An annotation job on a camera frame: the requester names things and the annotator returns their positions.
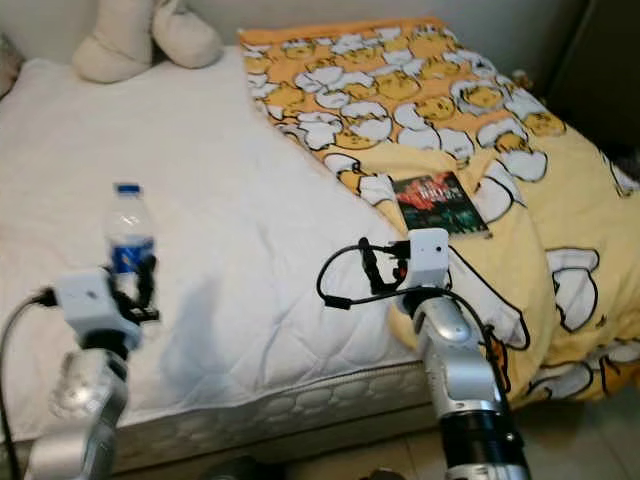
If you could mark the small orange figure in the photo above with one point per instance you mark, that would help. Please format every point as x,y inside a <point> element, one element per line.
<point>521,78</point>

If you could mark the yellow egg print blanket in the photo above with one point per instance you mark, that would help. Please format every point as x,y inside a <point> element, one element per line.
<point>420,100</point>

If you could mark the clear bottle blue label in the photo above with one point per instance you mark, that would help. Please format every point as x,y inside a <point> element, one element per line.
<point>128,225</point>

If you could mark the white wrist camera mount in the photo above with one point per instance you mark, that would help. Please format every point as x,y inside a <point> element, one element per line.
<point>427,257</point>
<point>85,298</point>

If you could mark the grey quilted mattress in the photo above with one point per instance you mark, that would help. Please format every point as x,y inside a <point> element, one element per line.
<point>290,410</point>

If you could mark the green red cover book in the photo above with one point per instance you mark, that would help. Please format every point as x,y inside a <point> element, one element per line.
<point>440,203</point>

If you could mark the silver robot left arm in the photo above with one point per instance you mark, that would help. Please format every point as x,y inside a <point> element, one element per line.
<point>80,400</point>

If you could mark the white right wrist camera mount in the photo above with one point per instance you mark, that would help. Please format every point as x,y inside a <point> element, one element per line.
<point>427,257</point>

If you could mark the white quilted mattress pad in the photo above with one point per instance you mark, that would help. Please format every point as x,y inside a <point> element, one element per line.
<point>240,250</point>

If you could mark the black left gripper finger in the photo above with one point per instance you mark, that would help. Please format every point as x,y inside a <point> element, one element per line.
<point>146,280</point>

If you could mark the beige plush toy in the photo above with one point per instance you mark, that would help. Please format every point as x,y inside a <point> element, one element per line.
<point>115,50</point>

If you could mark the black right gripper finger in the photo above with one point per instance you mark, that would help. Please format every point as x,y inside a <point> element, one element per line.
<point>368,266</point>

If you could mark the dark cabinet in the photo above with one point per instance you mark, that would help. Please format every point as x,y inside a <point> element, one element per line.
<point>600,70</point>

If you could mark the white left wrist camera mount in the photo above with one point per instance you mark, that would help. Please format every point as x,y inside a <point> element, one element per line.
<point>85,298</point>

